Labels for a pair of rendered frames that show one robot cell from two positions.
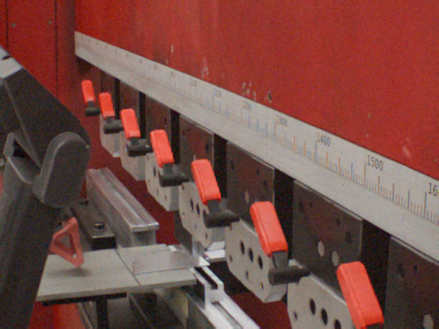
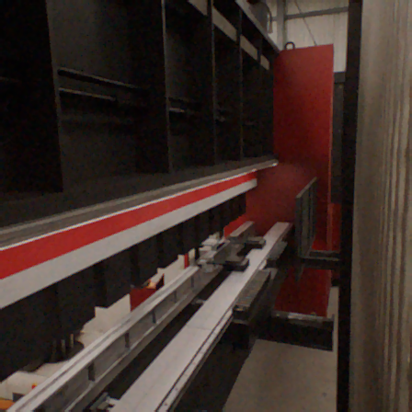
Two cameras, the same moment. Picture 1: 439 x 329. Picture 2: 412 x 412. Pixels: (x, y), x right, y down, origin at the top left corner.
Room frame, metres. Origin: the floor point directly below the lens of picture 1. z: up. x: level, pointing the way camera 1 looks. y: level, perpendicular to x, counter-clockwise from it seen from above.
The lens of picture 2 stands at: (-0.49, -1.37, 1.60)
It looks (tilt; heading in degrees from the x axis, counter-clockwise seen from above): 9 degrees down; 41
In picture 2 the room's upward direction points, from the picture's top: 2 degrees counter-clockwise
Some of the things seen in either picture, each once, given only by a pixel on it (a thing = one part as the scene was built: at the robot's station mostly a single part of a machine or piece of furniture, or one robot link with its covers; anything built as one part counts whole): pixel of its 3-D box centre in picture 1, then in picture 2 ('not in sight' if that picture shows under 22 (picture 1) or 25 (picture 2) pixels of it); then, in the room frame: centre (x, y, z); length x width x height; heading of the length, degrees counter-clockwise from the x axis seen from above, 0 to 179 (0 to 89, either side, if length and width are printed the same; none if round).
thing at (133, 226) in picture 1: (118, 212); (243, 234); (1.84, 0.25, 0.92); 0.50 x 0.06 x 0.10; 20
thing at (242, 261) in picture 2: not in sight; (222, 261); (0.97, -0.22, 1.01); 0.26 x 0.12 x 0.05; 110
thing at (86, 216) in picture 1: (91, 222); not in sight; (1.86, 0.32, 0.89); 0.30 x 0.05 x 0.03; 20
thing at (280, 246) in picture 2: not in sight; (278, 252); (1.26, -0.39, 1.02); 0.37 x 0.06 x 0.04; 20
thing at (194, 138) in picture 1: (222, 179); (209, 218); (1.15, 0.00, 1.18); 0.15 x 0.09 x 0.17; 20
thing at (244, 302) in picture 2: not in sight; (254, 290); (0.73, -0.57, 1.02); 0.44 x 0.06 x 0.04; 20
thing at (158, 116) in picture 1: (181, 150); (220, 212); (1.34, 0.07, 1.18); 0.15 x 0.09 x 0.17; 20
